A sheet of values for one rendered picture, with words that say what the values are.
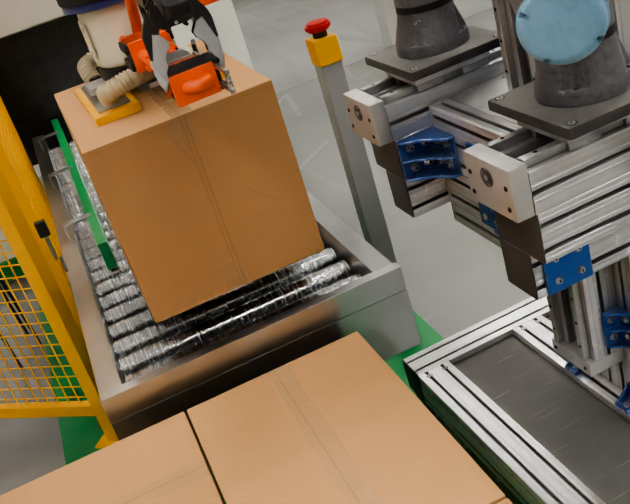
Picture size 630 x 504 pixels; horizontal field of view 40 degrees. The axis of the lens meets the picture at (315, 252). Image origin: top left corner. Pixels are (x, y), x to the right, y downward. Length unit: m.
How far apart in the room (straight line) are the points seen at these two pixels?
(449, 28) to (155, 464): 1.02
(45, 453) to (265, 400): 1.32
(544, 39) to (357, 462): 0.77
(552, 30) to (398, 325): 0.96
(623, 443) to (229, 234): 0.94
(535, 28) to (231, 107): 0.75
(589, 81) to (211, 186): 0.79
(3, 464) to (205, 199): 1.48
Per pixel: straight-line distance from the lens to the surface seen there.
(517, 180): 1.35
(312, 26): 2.33
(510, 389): 2.16
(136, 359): 2.09
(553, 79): 1.40
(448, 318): 2.84
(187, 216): 1.81
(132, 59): 1.74
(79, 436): 2.95
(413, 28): 1.80
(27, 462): 2.97
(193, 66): 1.41
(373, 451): 1.57
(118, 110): 1.87
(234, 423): 1.75
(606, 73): 1.39
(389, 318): 1.98
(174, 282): 1.85
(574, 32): 1.22
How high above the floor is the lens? 1.55
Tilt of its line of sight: 27 degrees down
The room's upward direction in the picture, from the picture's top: 18 degrees counter-clockwise
